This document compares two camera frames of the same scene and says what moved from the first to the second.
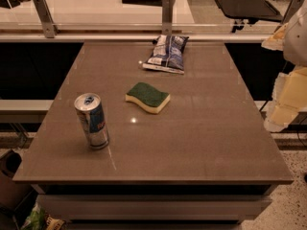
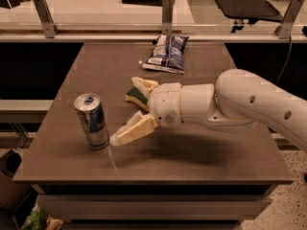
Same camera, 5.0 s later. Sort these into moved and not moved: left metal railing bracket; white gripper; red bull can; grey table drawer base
Moved: white gripper
Not moved: red bull can; left metal railing bracket; grey table drawer base
